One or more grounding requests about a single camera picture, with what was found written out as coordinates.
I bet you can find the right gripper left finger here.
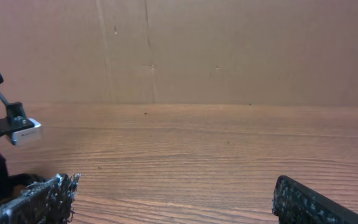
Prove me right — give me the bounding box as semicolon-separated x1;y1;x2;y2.
0;173;81;224

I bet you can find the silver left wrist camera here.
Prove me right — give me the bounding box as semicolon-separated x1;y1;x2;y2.
8;118;43;146

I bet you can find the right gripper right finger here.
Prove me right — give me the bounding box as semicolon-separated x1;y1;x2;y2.
272;175;358;224

